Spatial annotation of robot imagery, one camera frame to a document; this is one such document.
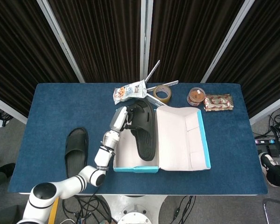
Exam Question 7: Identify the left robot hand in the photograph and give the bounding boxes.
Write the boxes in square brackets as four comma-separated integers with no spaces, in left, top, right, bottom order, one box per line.
[109,105,143,132]

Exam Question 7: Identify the black rubber slipper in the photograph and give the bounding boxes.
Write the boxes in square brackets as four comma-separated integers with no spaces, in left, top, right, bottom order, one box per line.
[128,100,157,161]
[64,127,89,178]

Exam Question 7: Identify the light blue shoe box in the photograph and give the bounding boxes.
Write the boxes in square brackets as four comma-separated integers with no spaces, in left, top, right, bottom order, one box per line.
[112,105,212,174]

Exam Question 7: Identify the black and white sneaker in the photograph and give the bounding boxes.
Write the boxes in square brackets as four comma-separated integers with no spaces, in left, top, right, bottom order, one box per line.
[259,152,280,187]

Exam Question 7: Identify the white snack bag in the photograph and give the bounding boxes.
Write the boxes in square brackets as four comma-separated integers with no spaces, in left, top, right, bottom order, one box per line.
[113,79,147,105]

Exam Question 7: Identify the silver slotted metal bar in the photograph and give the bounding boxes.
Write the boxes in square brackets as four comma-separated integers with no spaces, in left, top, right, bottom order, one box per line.
[146,92,166,107]
[147,80,179,92]
[143,60,161,83]

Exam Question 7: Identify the brown packing tape roll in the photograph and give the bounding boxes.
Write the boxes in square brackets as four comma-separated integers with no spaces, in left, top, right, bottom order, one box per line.
[153,85,172,103]

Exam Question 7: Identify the blue felt table cover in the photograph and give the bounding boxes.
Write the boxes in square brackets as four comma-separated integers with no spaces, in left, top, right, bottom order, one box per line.
[8,83,268,196]

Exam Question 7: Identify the dark brown curtain panel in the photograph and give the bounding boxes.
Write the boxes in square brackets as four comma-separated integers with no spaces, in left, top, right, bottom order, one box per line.
[206,0,280,117]
[49,0,142,83]
[0,0,81,117]
[149,0,245,83]

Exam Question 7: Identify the red and gold snack packet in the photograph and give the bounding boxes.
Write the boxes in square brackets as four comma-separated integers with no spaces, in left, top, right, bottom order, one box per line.
[203,93,234,112]

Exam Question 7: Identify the yellow floor tape strip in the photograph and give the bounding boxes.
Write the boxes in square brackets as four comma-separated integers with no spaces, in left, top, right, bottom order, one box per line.
[48,197,60,224]

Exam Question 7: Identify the black metal chair frame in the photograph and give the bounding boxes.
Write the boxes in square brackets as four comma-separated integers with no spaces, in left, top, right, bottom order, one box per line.
[263,198,280,224]

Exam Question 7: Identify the white partition frame post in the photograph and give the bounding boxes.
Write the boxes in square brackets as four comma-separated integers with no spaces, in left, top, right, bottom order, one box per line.
[249,92,280,126]
[36,0,86,83]
[200,0,256,84]
[140,0,154,82]
[0,93,28,124]

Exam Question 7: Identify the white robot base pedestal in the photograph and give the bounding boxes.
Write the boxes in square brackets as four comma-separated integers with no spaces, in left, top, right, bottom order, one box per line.
[102,195,168,224]

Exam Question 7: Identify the black floor cable bundle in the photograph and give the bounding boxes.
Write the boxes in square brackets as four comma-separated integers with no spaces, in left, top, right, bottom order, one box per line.
[62,195,112,224]

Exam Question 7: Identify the black cable with inline switch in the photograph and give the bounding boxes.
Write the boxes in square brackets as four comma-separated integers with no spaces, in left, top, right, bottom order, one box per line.
[172,195,196,224]

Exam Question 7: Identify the black cables with white plug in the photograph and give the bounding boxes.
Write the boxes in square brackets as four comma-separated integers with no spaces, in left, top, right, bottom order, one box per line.
[0,105,14,128]

